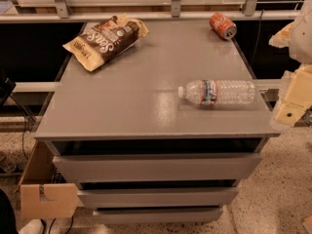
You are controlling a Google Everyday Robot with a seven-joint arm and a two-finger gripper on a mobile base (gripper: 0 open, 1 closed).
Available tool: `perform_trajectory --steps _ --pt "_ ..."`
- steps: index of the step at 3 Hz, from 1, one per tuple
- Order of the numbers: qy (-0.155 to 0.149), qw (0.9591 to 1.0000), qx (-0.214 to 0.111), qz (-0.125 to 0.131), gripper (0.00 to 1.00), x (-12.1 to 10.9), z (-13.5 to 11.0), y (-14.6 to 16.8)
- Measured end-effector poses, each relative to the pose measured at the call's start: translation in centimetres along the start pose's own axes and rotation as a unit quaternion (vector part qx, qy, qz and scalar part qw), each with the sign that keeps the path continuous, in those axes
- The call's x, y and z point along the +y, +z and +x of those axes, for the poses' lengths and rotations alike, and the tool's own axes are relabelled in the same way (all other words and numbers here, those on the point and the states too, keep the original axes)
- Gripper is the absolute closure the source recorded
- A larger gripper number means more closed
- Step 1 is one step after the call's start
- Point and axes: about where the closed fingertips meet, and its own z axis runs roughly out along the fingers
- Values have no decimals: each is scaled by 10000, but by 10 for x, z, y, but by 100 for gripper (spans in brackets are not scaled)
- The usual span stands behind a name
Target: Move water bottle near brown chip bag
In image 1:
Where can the middle grey drawer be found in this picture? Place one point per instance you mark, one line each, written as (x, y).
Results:
(160, 197)

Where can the top grey drawer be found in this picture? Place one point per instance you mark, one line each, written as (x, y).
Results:
(158, 167)

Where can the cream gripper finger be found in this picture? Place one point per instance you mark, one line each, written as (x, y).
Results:
(294, 97)
(282, 38)

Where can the grey drawer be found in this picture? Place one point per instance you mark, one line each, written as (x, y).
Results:
(160, 197)
(158, 215)
(158, 167)

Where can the brown chip bag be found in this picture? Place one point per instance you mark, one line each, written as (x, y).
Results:
(105, 41)

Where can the bottom grey drawer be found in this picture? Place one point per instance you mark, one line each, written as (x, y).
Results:
(158, 215)

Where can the clear plastic water bottle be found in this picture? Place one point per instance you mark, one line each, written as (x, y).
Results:
(218, 92)

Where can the grey drawer cabinet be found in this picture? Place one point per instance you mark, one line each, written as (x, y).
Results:
(131, 106)

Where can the cardboard box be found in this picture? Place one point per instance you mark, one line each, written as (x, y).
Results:
(39, 196)

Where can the orange soda can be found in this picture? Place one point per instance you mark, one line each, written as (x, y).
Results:
(223, 26)

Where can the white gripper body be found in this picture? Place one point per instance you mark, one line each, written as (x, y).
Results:
(302, 39)

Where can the metal shelf rail frame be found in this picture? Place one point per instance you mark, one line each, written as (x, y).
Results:
(31, 11)

